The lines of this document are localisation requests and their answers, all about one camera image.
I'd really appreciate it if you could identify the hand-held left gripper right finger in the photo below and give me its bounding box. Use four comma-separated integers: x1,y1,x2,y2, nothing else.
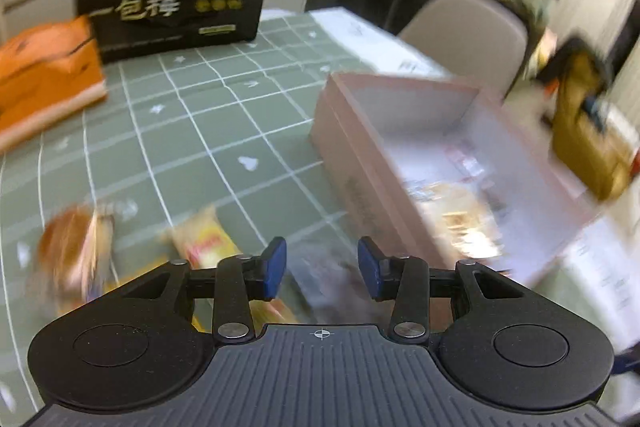
357,236,526,344

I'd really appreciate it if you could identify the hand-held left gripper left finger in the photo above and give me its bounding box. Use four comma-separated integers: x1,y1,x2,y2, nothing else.
115,236,289,344

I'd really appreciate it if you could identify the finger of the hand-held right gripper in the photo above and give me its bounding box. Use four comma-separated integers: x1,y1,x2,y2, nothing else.
582,94,611,132

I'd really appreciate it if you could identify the dark clear snack packet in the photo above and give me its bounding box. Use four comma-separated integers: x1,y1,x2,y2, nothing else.
280,239,401,325

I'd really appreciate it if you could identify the yellow snack packet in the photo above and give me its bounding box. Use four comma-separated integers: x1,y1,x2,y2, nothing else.
550,49,638,202

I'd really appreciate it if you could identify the rice bar clear packet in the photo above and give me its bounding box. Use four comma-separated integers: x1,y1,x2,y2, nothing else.
162,206,298,333

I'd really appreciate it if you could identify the pink cardboard box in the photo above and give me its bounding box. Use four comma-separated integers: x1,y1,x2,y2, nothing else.
309,72,608,288

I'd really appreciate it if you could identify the red snack packet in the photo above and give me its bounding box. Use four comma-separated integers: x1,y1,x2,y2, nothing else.
27,202,118,313

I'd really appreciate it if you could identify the golden snack packet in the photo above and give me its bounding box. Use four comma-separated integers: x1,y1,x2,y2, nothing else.
412,179,503,260

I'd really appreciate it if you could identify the beige chair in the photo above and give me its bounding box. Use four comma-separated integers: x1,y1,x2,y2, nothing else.
396,0,530,95

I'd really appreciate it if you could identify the green grid table mat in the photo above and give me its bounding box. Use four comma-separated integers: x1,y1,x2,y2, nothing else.
0,9,451,413

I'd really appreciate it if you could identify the orange packet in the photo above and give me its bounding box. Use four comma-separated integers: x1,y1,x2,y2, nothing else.
0,16,108,152

